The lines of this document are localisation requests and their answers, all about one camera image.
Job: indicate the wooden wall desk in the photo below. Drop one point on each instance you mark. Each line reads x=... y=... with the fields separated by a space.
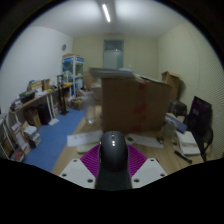
x=33 y=99

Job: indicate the white booklet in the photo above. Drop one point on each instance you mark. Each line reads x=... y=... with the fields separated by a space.
x=187 y=142

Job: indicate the white paper sheet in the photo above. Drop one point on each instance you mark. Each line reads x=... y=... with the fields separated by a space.
x=83 y=138

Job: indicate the stacked brown cardboard boxes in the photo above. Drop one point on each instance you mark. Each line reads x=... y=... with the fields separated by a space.
x=90 y=81

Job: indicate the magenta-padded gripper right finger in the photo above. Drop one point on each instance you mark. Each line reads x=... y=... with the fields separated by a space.
x=148 y=171

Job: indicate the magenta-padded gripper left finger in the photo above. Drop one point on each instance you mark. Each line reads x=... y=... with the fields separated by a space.
x=78 y=171

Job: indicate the stack of books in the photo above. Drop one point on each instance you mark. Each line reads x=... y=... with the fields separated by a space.
x=32 y=136

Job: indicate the black floor stand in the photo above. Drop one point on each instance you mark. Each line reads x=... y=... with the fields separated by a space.
x=63 y=96

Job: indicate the black chair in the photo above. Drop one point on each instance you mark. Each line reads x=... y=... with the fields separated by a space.
x=199 y=116

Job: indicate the large brown cardboard box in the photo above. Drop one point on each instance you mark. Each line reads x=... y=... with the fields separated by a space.
x=133 y=103

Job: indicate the narrow white paper strip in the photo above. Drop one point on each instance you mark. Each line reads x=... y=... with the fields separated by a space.
x=148 y=140

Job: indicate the black computer mouse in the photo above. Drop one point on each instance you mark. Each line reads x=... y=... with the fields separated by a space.
x=113 y=160

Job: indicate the ceiling tube light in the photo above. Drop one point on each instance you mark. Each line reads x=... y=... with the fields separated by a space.
x=106 y=12

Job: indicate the tall open cardboard box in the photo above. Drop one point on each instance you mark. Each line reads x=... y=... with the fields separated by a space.
x=171 y=83

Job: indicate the blue and white shelf unit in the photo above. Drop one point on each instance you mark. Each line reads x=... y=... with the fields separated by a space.
x=72 y=75

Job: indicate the round wall vent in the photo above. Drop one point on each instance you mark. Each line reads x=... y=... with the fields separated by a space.
x=64 y=47

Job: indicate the black computer tower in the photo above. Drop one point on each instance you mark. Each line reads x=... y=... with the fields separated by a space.
x=44 y=115

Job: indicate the black pen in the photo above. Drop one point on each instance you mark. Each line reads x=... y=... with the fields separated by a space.
x=183 y=156

